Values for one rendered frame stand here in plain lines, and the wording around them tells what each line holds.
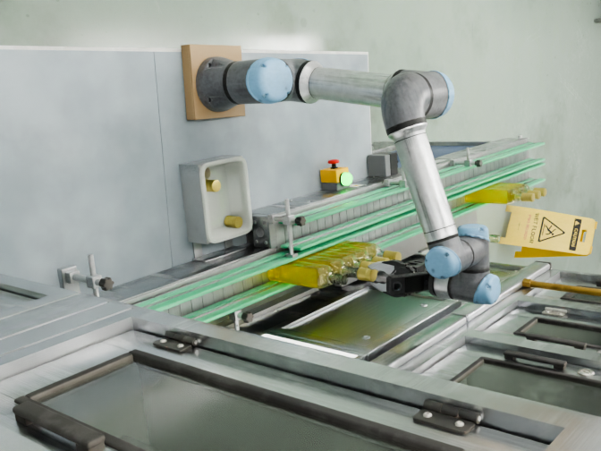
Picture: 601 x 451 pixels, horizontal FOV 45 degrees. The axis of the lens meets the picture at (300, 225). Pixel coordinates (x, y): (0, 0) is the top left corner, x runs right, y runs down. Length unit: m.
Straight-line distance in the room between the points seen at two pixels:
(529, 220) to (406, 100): 3.81
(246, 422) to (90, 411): 0.19
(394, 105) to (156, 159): 0.67
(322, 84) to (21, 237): 0.84
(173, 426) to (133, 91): 1.26
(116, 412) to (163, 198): 1.19
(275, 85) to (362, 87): 0.23
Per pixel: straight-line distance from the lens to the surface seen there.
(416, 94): 1.69
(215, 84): 1.99
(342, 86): 1.91
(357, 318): 2.03
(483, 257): 1.79
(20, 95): 1.77
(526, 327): 2.05
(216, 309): 1.93
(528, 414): 0.74
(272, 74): 1.91
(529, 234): 5.39
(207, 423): 0.80
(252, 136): 2.22
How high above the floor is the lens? 2.31
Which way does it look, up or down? 41 degrees down
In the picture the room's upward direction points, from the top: 96 degrees clockwise
